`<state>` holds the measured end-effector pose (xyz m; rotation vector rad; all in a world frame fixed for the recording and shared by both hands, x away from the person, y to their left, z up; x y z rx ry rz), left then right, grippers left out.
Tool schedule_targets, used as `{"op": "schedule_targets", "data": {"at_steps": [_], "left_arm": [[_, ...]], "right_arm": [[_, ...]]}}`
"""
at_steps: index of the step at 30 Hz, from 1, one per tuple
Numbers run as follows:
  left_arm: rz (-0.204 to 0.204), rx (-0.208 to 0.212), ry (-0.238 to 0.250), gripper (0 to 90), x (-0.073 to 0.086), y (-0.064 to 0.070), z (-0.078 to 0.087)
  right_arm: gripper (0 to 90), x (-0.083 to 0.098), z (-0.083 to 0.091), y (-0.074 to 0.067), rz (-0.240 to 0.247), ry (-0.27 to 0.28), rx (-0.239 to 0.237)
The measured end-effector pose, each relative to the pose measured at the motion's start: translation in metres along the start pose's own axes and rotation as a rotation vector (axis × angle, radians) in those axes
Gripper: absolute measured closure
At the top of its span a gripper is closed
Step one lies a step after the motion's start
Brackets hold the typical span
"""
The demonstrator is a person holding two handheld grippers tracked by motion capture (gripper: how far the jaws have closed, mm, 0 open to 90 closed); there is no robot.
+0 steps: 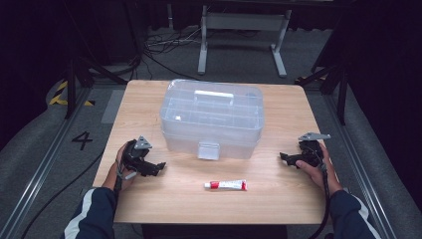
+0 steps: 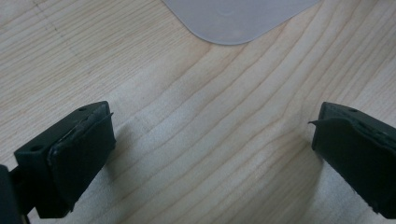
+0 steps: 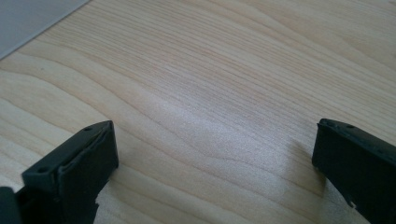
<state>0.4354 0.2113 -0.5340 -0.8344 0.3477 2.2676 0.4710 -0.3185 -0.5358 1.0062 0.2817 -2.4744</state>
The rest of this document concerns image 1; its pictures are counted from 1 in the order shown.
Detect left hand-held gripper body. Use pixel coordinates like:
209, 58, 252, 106
122, 134, 153, 176

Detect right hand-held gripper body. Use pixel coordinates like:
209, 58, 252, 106
298, 132, 331, 167

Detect red and white tube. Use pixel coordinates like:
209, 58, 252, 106
203, 179, 249, 192

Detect clear plastic storage box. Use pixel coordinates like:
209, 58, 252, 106
159, 78, 266, 161

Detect person's right hand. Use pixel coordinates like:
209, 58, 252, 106
295, 142, 343, 197

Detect person's left hand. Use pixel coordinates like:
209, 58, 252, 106
103, 142, 137, 192

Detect black metal stand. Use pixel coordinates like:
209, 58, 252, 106
294, 59, 350, 126
63, 0, 129, 120

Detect left hand-held gripper cable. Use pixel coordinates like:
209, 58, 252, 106
113, 158, 138, 202

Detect hand-held gripper cable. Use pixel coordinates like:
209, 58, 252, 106
308, 147, 333, 239
113, 158, 138, 202

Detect right hand-held gripper cable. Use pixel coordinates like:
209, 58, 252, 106
308, 147, 333, 239

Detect aluminium floor rail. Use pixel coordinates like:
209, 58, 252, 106
321, 93, 398, 239
0, 87, 93, 239

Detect bundle of floor cables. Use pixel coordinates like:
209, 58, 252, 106
142, 27, 204, 82

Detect grey metal table frame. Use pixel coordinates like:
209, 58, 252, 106
197, 4, 293, 79

